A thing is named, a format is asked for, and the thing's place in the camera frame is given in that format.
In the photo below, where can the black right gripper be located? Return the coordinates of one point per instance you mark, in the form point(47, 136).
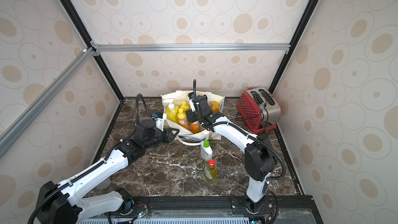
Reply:
point(200, 106)

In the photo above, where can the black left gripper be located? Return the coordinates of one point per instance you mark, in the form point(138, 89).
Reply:
point(170, 135)

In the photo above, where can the orange pump dish soap bottle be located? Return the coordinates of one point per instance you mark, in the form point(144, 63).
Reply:
point(215, 106)

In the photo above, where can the orange bottle yellow cap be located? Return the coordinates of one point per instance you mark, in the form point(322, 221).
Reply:
point(182, 118)
point(195, 127)
point(185, 106)

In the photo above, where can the yellow pump dish soap bottle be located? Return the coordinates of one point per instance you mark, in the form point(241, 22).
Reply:
point(171, 110)

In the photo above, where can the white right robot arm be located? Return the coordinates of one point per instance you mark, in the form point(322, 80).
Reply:
point(262, 162)

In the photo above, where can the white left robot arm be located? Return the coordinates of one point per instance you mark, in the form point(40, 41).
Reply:
point(65, 202)

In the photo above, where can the white bottle green cap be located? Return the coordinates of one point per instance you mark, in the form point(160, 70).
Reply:
point(206, 151)

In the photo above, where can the red and silver toaster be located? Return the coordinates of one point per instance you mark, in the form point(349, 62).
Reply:
point(259, 109)

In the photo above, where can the yellow-green bottle red cap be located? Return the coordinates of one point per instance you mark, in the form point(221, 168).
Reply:
point(210, 170)

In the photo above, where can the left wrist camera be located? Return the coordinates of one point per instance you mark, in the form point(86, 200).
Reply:
point(157, 120)

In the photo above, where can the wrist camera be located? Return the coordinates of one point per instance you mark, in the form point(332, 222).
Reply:
point(199, 104)
point(157, 120)

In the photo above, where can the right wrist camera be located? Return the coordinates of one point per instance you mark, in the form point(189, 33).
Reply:
point(199, 104)

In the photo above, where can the silver horizontal back rail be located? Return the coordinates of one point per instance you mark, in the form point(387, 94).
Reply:
point(191, 47)

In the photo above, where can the black base frame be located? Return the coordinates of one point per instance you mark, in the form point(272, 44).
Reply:
point(200, 210)

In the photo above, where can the silver left side rail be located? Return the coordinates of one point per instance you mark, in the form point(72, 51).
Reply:
point(18, 127)

